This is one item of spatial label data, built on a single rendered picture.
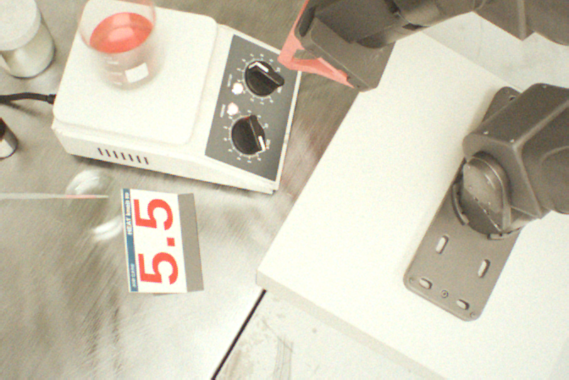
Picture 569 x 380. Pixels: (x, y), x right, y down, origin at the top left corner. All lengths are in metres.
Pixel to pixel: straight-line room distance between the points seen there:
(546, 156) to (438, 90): 0.21
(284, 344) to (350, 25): 0.30
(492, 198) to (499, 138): 0.05
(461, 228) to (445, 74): 0.14
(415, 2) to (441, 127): 0.20
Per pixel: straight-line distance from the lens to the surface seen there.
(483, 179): 0.53
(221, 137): 0.67
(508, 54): 0.81
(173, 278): 0.69
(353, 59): 0.55
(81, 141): 0.68
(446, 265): 0.64
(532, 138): 0.51
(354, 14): 0.52
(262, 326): 0.69
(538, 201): 0.53
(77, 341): 0.71
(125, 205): 0.68
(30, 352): 0.71
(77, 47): 0.68
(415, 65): 0.69
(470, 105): 0.69
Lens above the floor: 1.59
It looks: 72 degrees down
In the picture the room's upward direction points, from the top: 9 degrees clockwise
